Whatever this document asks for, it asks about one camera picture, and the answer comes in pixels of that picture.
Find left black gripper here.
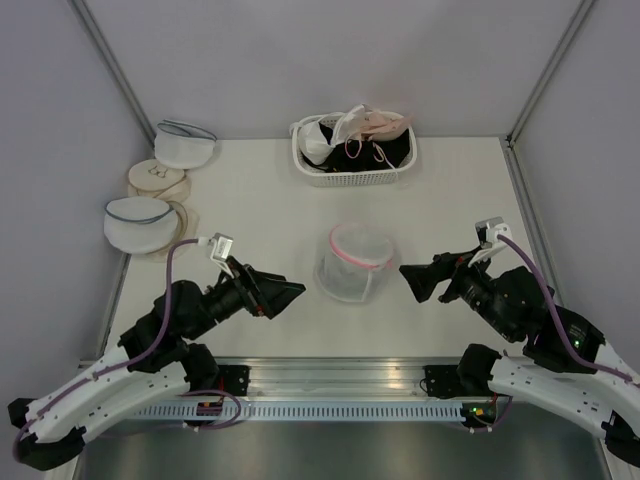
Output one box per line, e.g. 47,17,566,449
188,255,307,340

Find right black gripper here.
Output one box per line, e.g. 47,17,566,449
398,243,518,339

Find pink-trimmed mesh laundry bag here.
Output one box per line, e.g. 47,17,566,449
314,222,395,304

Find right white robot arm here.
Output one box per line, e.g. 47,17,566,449
399,252,639,466

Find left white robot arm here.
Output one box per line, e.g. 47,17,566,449
8,258,306,471

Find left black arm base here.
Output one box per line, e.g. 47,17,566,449
187,364,251,397

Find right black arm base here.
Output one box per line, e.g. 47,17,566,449
419,364,494,399

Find beige laundry bag lower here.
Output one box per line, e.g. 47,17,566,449
143,201,200,262

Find beige laundry bag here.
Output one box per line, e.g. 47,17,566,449
127,159,191,202
143,201,200,262

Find white bra in basket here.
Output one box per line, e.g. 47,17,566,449
297,112,367,166

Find pink bra in basket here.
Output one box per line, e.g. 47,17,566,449
348,109,413,142

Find blue-trimmed laundry bag front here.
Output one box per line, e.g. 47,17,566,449
103,196,179,255

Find blue-trimmed laundry bag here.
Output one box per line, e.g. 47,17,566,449
154,119,217,170
103,196,179,255

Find beige laundry bag upper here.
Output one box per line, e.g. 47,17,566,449
127,159,191,202

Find blue-trimmed laundry bag rear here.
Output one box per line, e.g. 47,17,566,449
154,119,217,170

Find black garments in basket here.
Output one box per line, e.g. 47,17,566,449
303,126,409,173

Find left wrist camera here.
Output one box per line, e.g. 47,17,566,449
209,233,234,264

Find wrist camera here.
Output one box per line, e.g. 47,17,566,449
475,216,512,250
209,233,234,264

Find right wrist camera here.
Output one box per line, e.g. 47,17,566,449
475,216,512,250

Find aluminium mounting rail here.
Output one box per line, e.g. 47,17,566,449
77,355,614,399

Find white slotted cable duct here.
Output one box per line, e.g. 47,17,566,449
126,400,466,423

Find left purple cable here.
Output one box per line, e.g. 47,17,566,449
12,236,243,464

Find right aluminium frame post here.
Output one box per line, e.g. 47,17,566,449
504,0,598,149

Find aluminium frame post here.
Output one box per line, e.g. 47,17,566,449
504,0,598,149
67,0,155,146

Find left aluminium frame post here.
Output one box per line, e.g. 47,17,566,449
67,0,155,146

